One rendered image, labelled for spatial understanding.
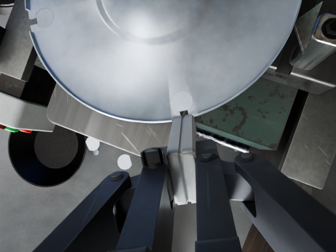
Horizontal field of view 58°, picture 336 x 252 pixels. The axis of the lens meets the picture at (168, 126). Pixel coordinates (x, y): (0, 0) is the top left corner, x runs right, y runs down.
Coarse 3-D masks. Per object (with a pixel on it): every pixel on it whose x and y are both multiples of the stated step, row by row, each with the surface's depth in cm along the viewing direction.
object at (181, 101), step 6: (174, 96) 30; (180, 96) 30; (186, 96) 30; (174, 102) 30; (180, 102) 30; (186, 102) 30; (192, 102) 30; (174, 108) 30; (180, 108) 30; (186, 108) 30
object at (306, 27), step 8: (312, 8) 29; (304, 16) 29; (312, 16) 29; (296, 24) 29; (304, 24) 29; (312, 24) 29; (296, 32) 29; (304, 32) 29; (304, 40) 29; (304, 48) 29
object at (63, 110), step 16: (64, 96) 32; (48, 112) 33; (64, 112) 32; (80, 112) 32; (96, 112) 32; (80, 128) 32; (96, 128) 32; (112, 128) 31; (128, 128) 31; (144, 128) 31; (160, 128) 31; (112, 144) 31; (128, 144) 31; (144, 144) 31; (160, 144) 31
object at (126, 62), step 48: (48, 0) 33; (96, 0) 32; (144, 0) 31; (192, 0) 30; (240, 0) 30; (288, 0) 29; (48, 48) 33; (96, 48) 32; (144, 48) 31; (192, 48) 30; (240, 48) 30; (96, 96) 32; (144, 96) 31; (192, 96) 30
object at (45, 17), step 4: (44, 8) 33; (40, 12) 33; (44, 12) 33; (48, 12) 33; (52, 12) 33; (36, 16) 33; (40, 16) 33; (44, 16) 33; (48, 16) 33; (52, 16) 33; (40, 20) 33; (44, 20) 33; (48, 20) 33; (52, 20) 33; (40, 24) 33; (44, 24) 33; (48, 24) 33
